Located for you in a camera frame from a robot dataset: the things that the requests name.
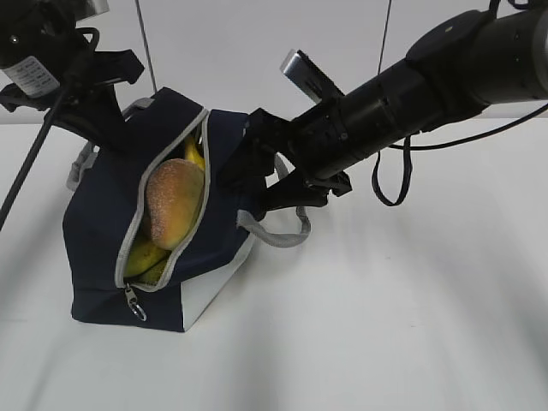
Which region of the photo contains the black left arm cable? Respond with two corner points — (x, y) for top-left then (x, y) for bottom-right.
(0, 27), (102, 232)

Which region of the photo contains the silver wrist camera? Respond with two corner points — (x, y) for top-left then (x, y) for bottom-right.
(280, 49), (344, 104)
(68, 0), (110, 21)

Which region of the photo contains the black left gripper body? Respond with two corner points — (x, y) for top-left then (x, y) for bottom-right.
(1, 25), (144, 112)

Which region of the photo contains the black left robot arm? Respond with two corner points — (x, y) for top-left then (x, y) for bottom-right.
(1, 1), (144, 152)

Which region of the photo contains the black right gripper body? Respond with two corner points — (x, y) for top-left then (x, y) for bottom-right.
(247, 107), (352, 197)

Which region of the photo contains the yellow banana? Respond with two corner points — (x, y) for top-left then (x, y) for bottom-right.
(124, 136), (206, 284)

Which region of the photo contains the brown bread roll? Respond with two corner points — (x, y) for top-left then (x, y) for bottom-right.
(146, 158), (205, 250)

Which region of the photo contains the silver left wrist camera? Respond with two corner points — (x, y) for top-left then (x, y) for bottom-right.
(68, 0), (110, 21)

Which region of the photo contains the navy blue lunch bag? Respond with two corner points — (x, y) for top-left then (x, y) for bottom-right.
(63, 88), (311, 332)

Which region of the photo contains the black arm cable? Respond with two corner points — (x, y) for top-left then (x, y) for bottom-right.
(0, 27), (102, 232)
(371, 96), (548, 207)

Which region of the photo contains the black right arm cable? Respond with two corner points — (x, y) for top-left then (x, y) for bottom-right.
(371, 96), (548, 207)

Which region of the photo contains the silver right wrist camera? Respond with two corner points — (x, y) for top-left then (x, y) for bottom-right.
(280, 49), (344, 104)

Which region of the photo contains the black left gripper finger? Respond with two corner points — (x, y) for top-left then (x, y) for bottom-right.
(46, 103), (92, 141)
(84, 85), (132, 152)

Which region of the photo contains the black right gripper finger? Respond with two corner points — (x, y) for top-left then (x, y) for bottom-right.
(258, 169), (331, 212)
(217, 128), (276, 187)

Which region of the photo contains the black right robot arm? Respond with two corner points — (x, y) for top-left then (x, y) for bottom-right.
(217, 1), (547, 211)

